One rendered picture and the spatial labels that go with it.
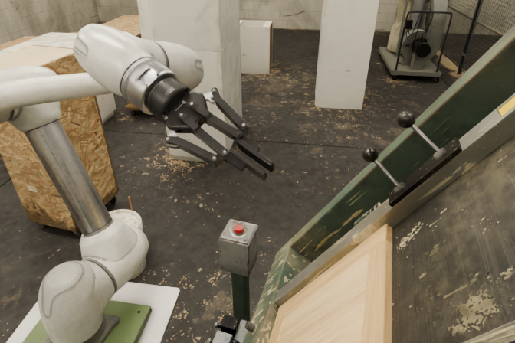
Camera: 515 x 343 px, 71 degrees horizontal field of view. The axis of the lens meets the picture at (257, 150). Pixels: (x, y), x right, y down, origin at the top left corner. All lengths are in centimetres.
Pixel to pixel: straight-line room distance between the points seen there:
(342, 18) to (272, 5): 461
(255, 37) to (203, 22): 275
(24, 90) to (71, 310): 62
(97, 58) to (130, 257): 79
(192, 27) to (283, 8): 594
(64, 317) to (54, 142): 50
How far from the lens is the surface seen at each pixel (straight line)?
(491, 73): 103
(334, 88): 462
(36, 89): 96
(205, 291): 242
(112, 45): 70
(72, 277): 121
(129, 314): 143
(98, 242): 129
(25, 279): 287
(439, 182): 86
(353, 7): 438
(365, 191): 117
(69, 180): 125
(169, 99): 62
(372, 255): 89
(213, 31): 300
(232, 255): 142
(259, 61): 578
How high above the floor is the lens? 190
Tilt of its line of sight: 31 degrees down
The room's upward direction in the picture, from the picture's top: straight up
